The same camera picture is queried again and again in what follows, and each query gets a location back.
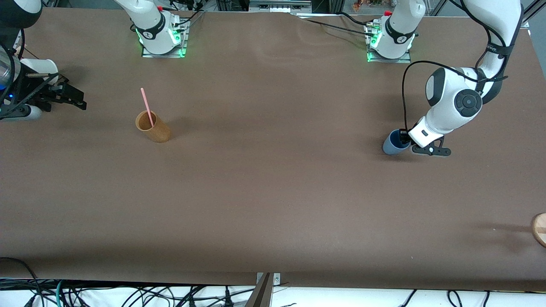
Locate blue cup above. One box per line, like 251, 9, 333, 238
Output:
382, 129, 412, 156

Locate pink chopstick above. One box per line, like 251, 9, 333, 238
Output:
140, 87, 155, 127

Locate white cup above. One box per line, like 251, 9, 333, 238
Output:
20, 58, 59, 84

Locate brown bamboo cup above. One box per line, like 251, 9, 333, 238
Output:
135, 110, 171, 143

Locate round wooden board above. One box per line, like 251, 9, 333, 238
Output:
531, 212, 546, 248

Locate grey equipment box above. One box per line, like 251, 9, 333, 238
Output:
249, 0, 312, 12

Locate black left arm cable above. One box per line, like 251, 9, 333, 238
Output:
402, 0, 512, 133

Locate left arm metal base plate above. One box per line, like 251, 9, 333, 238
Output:
366, 23, 412, 64

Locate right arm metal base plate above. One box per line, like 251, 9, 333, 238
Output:
142, 19, 189, 58

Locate black cable on table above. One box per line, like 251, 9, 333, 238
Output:
299, 18, 376, 37
339, 12, 374, 27

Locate aluminium frame profile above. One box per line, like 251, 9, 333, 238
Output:
521, 0, 534, 29

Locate black curved floor cable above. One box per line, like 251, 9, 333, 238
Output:
0, 257, 43, 307

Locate dark camera stand pole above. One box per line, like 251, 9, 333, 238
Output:
244, 273, 272, 307

